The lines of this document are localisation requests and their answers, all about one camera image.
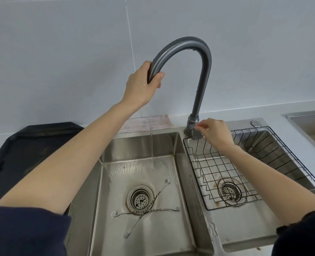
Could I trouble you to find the person's right hand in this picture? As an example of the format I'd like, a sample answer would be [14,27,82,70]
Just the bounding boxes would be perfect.
[195,118,238,155]

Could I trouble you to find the person's left hand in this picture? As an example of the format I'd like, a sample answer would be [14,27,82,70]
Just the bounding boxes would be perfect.
[120,60,165,111]

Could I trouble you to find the black wire drying basket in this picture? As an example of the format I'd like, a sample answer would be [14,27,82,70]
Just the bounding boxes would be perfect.
[183,126,315,212]

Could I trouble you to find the dark grey gooseneck faucet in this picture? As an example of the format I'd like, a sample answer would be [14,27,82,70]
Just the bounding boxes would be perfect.
[146,36,212,141]

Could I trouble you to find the twisted bar spoon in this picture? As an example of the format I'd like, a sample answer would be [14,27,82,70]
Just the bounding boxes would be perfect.
[111,206,181,218]
[123,178,172,240]

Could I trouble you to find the person's right forearm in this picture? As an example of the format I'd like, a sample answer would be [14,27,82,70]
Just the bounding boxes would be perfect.
[223,145,315,232]

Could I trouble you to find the person's left forearm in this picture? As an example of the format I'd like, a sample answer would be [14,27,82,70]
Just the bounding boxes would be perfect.
[0,101,139,215]

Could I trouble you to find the pale pink folded cloth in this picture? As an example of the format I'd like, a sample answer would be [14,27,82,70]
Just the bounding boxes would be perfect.
[117,114,174,134]

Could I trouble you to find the round steel drain strainer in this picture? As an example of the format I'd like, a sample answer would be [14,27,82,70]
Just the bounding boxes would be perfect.
[217,178,248,206]
[126,185,155,215]

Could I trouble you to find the single stainless steel sink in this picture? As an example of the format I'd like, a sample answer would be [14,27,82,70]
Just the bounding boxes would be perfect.
[283,109,315,158]

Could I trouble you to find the stainless steel double sink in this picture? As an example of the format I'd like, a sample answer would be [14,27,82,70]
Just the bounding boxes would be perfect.
[64,118,315,256]

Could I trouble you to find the dark navy right sleeve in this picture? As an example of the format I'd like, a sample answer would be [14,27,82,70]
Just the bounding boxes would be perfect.
[271,208,315,256]

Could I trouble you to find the dark navy sleeve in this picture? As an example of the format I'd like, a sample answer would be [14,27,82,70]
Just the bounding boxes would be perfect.
[271,208,315,256]
[0,205,72,256]

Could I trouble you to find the black plastic tray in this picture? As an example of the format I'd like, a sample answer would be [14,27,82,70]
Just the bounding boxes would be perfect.
[0,122,85,206]

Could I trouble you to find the dark navy left sleeve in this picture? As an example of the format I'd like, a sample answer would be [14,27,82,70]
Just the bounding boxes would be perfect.
[0,205,72,256]

